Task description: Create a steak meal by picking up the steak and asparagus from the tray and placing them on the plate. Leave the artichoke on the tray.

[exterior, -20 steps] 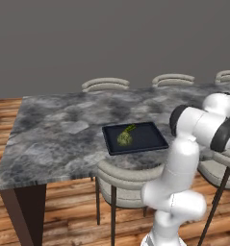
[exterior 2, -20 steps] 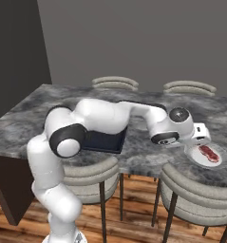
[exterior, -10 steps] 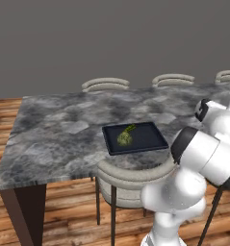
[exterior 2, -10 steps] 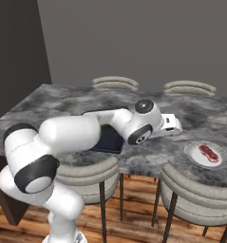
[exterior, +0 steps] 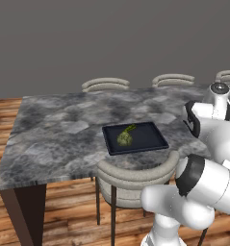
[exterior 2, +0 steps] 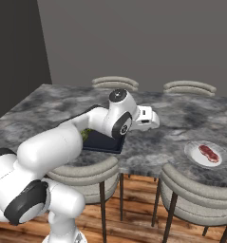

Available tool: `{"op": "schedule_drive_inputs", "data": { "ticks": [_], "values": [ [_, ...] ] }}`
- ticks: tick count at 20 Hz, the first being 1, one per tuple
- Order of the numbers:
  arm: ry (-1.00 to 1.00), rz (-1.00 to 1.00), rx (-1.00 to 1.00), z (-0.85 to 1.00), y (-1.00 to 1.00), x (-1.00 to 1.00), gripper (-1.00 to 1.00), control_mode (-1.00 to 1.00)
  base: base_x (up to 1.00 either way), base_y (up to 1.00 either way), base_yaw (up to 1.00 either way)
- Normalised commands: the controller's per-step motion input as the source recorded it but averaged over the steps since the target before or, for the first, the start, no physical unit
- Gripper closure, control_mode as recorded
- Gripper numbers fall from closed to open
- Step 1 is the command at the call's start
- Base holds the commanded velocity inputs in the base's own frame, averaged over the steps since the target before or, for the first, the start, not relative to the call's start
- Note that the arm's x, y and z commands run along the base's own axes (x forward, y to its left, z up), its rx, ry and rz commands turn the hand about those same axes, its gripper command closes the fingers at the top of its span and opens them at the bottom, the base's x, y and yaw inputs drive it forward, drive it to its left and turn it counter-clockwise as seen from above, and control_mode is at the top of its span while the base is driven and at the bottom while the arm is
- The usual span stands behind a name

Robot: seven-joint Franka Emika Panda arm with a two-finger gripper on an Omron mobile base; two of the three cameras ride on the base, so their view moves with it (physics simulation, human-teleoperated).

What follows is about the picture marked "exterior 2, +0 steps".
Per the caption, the dark blue tray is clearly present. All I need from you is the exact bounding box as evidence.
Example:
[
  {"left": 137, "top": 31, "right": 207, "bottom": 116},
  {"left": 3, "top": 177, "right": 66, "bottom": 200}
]
[{"left": 82, "top": 129, "right": 127, "bottom": 155}]

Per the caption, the green artichoke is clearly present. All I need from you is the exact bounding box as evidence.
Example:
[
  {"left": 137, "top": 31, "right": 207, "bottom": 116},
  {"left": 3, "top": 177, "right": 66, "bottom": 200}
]
[{"left": 80, "top": 128, "right": 94, "bottom": 142}]

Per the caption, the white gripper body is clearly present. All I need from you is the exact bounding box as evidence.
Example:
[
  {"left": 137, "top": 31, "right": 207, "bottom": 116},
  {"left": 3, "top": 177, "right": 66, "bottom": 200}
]
[{"left": 130, "top": 109, "right": 161, "bottom": 131}]

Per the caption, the grey marble dining table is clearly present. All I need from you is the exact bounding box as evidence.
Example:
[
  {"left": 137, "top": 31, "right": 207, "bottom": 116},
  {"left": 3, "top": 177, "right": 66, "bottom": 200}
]
[{"left": 0, "top": 83, "right": 227, "bottom": 188}]

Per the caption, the red raw steak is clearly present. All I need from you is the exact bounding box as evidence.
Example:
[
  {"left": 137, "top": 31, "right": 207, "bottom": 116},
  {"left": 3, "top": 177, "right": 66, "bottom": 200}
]
[{"left": 198, "top": 144, "right": 220, "bottom": 164}]

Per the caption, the grey upholstered chair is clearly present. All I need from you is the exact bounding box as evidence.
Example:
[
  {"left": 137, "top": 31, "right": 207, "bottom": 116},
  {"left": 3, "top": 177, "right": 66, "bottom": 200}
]
[
  {"left": 91, "top": 75, "right": 140, "bottom": 93},
  {"left": 46, "top": 155, "right": 125, "bottom": 243},
  {"left": 151, "top": 161, "right": 227, "bottom": 243},
  {"left": 162, "top": 80, "right": 218, "bottom": 98}
]

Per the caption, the white round plate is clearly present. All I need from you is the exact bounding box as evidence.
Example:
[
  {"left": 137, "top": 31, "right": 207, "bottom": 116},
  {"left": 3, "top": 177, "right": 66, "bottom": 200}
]
[{"left": 183, "top": 140, "right": 227, "bottom": 169}]

